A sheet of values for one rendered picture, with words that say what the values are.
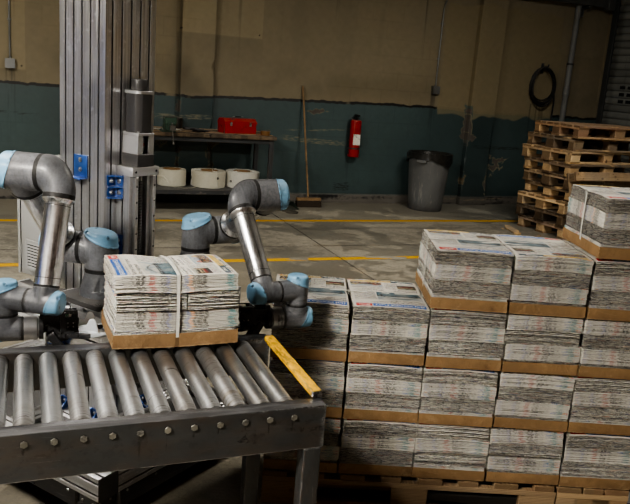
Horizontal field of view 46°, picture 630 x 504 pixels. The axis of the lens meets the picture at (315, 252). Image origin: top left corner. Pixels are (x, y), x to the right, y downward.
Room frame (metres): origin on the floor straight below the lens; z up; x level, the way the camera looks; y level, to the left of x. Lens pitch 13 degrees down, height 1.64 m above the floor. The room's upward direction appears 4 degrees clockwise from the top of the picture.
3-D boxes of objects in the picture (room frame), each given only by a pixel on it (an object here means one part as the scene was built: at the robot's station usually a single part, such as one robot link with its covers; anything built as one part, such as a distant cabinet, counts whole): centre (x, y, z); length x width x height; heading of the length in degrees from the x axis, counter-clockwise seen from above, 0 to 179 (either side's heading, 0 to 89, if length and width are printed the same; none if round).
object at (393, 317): (2.80, -0.43, 0.42); 1.17 x 0.39 x 0.83; 92
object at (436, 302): (2.80, -0.57, 0.86); 0.38 x 0.29 x 0.04; 2
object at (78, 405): (1.82, 0.61, 0.77); 0.47 x 0.05 x 0.05; 22
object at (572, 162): (9.03, -3.20, 0.65); 1.33 x 0.94 x 1.30; 116
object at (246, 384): (1.99, 0.18, 0.77); 0.47 x 0.05 x 0.05; 22
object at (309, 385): (2.04, 0.04, 0.81); 0.43 x 0.03 x 0.02; 22
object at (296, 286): (2.48, 0.06, 0.90); 0.11 x 0.08 x 0.11; 121
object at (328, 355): (2.80, -0.44, 0.40); 1.16 x 0.38 x 0.51; 92
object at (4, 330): (2.13, 0.93, 0.81); 0.11 x 0.08 x 0.09; 112
